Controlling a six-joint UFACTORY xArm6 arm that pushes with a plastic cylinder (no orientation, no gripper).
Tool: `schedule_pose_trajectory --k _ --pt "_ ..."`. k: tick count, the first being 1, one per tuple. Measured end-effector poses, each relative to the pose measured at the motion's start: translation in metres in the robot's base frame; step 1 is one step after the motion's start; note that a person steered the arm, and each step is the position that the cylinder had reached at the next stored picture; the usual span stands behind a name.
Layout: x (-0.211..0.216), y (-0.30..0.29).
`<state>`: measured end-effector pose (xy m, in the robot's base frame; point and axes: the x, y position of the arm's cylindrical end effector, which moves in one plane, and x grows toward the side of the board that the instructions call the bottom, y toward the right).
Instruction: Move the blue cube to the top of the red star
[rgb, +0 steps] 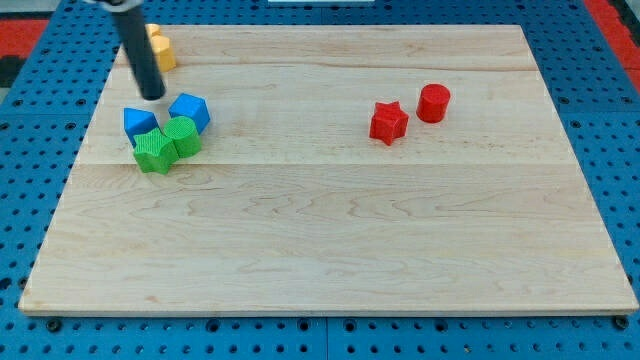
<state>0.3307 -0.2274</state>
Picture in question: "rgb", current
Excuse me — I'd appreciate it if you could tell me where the blue triangular prism block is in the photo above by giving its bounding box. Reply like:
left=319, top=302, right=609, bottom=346
left=123, top=108, right=158, bottom=147

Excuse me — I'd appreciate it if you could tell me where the blue cube block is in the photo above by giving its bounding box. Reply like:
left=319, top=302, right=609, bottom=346
left=168, top=93, right=211, bottom=134

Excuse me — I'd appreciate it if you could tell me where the yellow block front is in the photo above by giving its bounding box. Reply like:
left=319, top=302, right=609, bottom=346
left=151, top=35, right=177, bottom=72

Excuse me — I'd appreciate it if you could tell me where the red star block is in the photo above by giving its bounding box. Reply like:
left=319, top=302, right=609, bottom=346
left=369, top=101, right=409, bottom=146

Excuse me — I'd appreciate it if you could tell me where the yellow block rear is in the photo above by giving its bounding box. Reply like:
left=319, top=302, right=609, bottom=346
left=145, top=23, right=162, bottom=38

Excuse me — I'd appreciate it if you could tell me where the yellow block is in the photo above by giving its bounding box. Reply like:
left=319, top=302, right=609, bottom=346
left=151, top=35, right=177, bottom=72
left=145, top=23, right=162, bottom=38

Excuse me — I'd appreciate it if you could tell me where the light wooden board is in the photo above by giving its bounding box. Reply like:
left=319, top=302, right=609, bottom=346
left=19, top=25, right=638, bottom=317

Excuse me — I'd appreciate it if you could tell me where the green cylinder block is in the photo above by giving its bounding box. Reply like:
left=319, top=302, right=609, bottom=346
left=163, top=116, right=202, bottom=158

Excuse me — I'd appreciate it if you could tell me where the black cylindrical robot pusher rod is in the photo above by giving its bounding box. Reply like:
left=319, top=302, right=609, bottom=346
left=110, top=0, right=166, bottom=101

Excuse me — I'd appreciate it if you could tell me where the red cylinder block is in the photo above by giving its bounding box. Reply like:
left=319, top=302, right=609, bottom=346
left=416, top=84, right=451, bottom=123

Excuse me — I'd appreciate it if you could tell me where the green star block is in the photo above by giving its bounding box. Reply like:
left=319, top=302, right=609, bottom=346
left=133, top=128, right=179, bottom=175

